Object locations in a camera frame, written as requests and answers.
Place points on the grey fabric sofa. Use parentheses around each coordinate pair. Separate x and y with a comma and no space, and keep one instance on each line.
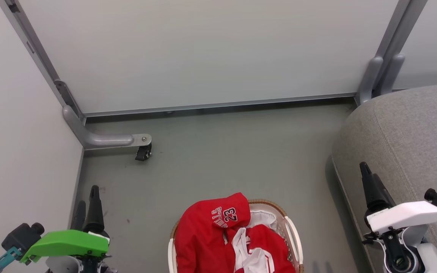
(412,144)

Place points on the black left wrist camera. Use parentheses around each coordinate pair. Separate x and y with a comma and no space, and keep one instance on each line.
(19,237)

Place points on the grey partition post with foot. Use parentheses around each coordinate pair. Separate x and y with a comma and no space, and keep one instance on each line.
(101,140)

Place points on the black caster wheel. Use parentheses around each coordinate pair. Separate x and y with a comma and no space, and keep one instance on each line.
(143,152)

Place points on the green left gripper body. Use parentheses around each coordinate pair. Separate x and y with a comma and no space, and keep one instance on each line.
(66,242)

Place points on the red jersey with number 23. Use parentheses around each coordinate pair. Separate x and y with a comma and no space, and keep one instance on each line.
(199,235)

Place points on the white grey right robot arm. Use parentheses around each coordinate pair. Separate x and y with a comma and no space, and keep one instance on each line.
(427,258)

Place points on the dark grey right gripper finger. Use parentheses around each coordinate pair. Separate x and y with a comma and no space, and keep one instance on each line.
(383,197)
(368,185)

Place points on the grey partition bottom rail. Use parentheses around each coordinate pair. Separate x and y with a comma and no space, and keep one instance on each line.
(218,105)

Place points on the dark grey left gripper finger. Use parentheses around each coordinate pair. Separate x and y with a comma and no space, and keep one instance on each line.
(94,212)
(78,218)

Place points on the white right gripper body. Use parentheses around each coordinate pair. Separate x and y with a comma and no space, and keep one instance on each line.
(408,214)

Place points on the woven laundry basket white rim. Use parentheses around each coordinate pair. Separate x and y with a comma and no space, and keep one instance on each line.
(293,235)

